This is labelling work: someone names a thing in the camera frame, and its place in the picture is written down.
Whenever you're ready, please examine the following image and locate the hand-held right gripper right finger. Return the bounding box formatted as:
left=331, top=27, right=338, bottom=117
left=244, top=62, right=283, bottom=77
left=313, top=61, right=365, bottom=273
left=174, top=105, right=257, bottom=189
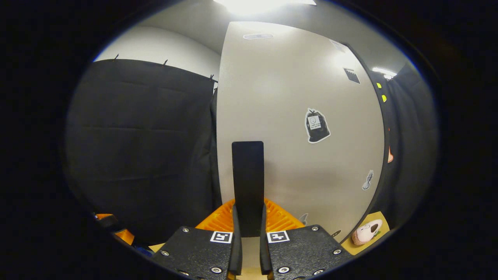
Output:
left=260, top=198, right=352, bottom=280

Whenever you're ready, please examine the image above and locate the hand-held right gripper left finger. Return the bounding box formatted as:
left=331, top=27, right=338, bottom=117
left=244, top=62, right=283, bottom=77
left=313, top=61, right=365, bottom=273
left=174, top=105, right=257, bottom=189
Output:
left=150, top=198, right=242, bottom=280

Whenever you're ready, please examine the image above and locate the black door handle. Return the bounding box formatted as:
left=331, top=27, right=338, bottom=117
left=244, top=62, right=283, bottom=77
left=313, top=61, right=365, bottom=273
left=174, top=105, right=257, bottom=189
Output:
left=232, top=141, right=264, bottom=238

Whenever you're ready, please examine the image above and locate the light grey cabinet door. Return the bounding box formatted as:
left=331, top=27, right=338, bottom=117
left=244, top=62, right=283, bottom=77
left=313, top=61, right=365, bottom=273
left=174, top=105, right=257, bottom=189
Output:
left=216, top=21, right=386, bottom=243

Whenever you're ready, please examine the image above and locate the pink plush toy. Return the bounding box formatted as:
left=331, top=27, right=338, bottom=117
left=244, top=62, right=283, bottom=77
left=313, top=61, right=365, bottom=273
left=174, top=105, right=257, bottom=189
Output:
left=352, top=219, right=383, bottom=246

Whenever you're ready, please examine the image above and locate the black backdrop cloth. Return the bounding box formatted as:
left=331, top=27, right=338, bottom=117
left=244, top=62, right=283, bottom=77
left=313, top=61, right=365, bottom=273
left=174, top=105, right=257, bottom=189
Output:
left=64, top=58, right=440, bottom=245

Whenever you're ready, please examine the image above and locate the large ceiling light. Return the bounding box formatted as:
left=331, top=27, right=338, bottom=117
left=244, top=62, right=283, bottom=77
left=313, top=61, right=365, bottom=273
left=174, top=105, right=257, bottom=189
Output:
left=213, top=0, right=317, bottom=16

